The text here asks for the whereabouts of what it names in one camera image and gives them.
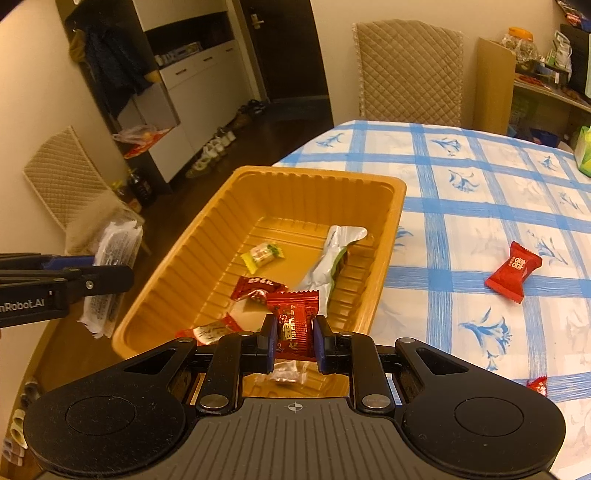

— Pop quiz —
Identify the beige quilted chair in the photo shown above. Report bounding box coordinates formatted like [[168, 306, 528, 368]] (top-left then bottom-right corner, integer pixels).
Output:
[[353, 19, 464, 127], [23, 127, 144, 255]]

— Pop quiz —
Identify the dark wooden door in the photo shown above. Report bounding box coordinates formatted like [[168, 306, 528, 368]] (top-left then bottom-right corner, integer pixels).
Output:
[[239, 0, 334, 126]]

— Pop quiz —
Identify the long silver green snack packet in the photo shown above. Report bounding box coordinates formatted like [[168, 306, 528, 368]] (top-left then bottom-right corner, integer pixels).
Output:
[[295, 225, 368, 316]]

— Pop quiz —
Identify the blue checked white tablecloth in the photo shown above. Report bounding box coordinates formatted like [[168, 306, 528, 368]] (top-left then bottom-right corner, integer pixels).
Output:
[[283, 120, 590, 479]]

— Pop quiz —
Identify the row of shoes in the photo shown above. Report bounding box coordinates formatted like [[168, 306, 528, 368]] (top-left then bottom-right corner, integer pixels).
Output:
[[184, 99, 270, 179]]

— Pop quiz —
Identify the green tissue pack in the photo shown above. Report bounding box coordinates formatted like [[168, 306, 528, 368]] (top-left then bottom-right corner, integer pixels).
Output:
[[574, 127, 591, 177]]

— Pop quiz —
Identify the small red foil candy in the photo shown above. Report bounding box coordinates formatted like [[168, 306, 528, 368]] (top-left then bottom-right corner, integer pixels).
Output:
[[230, 276, 287, 304]]

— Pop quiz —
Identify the wooden shelf unit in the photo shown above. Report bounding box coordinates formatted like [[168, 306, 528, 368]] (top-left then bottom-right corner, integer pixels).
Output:
[[472, 38, 590, 145]]

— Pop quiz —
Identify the brown candy clear wrapper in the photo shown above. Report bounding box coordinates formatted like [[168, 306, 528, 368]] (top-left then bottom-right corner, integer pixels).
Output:
[[270, 360, 308, 384]]

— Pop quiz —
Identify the orange lid snack jar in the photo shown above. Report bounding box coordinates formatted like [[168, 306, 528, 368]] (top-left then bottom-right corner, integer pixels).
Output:
[[501, 27, 539, 63]]

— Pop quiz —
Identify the beige quilted chair left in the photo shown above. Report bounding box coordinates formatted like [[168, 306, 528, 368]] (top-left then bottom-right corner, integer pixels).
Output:
[[23, 127, 144, 255]]

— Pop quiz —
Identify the plastic bag with red items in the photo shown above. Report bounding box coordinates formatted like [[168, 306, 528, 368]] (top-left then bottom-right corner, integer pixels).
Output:
[[112, 124, 171, 159]]

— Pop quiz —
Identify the yellow candy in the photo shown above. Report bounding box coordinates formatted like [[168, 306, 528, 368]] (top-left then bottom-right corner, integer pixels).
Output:
[[240, 242, 284, 274]]

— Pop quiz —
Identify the orange plastic ribbed tray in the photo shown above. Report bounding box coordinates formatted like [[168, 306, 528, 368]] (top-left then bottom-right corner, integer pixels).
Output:
[[111, 164, 408, 399]]

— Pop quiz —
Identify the red twisted wrapper candy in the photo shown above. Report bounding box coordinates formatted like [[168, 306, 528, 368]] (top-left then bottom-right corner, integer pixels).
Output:
[[266, 291, 319, 361]]

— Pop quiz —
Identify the beige quilted chair far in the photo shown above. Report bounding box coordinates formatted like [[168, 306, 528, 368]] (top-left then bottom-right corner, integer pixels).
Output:
[[353, 19, 464, 127]]

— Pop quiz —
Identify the grey black printed snack packet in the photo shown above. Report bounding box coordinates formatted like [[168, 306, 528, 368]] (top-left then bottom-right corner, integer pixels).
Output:
[[79, 220, 143, 338]]

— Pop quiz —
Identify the red pillow snack packet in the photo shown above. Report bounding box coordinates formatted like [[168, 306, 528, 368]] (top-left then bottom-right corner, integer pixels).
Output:
[[484, 241, 543, 304]]

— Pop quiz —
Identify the white and black cabinet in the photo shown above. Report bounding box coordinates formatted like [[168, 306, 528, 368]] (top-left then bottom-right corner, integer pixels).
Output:
[[56, 1, 253, 193]]

